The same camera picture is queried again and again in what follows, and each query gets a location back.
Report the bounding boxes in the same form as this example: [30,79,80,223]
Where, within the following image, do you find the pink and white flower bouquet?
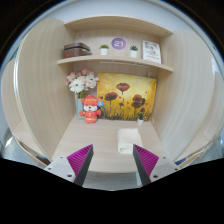
[65,67,100,100]

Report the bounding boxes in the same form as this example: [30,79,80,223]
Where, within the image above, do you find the cream white towel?
[116,127,144,155]

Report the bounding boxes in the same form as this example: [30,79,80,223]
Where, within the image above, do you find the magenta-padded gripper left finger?
[43,143,95,187]

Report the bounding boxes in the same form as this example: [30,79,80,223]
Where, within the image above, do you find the wooden shelf with items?
[56,14,175,74]

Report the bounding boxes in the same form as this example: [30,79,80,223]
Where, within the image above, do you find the light blue vase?
[76,97,85,120]

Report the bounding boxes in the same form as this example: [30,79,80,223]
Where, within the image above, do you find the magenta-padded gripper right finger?
[132,143,181,187]

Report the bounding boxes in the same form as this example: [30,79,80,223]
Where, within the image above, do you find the small plant in white pot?
[136,112,145,126]

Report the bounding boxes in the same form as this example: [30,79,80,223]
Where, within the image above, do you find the yellow poppy painting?
[96,72,158,122]

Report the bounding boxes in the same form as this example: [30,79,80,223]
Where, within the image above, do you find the red plush toy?
[79,95,105,125]

